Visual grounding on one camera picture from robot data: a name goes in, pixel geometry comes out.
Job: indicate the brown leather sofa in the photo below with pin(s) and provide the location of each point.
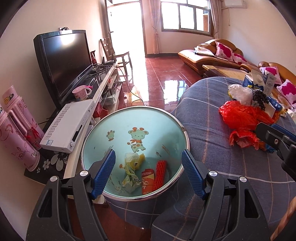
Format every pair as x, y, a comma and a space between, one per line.
196, 61

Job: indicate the white air conditioner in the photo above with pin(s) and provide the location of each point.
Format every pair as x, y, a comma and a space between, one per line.
238, 4

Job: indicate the wooden glass coffee table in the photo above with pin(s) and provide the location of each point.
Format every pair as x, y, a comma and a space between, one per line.
212, 71

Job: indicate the light blue cartoon trash bin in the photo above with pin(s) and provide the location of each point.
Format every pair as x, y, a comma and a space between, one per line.
148, 143

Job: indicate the open brown door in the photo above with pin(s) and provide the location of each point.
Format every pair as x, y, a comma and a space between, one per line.
109, 24

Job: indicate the yellow green wrapper in bin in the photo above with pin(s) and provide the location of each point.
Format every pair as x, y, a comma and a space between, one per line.
133, 162

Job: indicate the pink thermos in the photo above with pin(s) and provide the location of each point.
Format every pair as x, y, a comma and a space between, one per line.
14, 138
16, 103

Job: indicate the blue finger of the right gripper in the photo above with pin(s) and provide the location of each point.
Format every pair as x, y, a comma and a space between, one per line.
284, 131

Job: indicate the white set-top box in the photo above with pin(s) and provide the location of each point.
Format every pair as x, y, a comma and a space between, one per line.
65, 129

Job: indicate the red packet in bin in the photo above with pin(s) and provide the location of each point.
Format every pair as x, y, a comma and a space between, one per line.
147, 181

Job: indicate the upright blue Look milk carton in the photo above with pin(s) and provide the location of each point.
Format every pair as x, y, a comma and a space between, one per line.
254, 80

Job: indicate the white plastic bag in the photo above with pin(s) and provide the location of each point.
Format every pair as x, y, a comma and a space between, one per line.
242, 94

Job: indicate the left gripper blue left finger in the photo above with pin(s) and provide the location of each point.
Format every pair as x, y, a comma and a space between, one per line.
87, 186

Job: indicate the pink thermos rear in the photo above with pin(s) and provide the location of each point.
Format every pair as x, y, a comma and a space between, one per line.
16, 103

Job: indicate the pink mug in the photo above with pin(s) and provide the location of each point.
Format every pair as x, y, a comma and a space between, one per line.
82, 92

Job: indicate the crushed blue Look milk carton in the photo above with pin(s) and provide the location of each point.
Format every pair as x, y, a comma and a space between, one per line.
273, 108

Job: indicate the black foam net sleeve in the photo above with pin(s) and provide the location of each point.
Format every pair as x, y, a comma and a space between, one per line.
259, 99

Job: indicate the tall white milk carton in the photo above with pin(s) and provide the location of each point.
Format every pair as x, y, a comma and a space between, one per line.
269, 84

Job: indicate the red foam net in bin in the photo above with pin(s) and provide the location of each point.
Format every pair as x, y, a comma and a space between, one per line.
160, 175

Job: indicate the black flat screen television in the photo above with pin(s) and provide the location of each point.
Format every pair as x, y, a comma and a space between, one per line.
64, 60

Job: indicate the pink thermos front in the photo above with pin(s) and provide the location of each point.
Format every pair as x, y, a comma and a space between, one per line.
14, 138

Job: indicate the blue plaid tablecloth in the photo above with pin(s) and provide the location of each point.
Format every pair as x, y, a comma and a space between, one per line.
173, 215

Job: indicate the window with brown frame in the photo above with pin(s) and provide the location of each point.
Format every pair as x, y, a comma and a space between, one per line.
186, 16

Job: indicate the pink flower pillow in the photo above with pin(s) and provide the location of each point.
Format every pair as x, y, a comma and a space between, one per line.
239, 59
272, 70
288, 90
222, 51

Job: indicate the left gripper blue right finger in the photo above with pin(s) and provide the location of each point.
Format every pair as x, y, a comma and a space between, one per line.
209, 186

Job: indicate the wooden chair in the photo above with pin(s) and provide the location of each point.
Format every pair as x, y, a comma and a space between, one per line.
123, 60

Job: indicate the white TV stand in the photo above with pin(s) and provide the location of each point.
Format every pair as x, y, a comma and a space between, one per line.
107, 86

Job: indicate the pink curtain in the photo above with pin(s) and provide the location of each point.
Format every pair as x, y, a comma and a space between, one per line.
155, 7

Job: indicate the red plastic bag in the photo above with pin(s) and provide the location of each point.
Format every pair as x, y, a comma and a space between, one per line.
242, 120

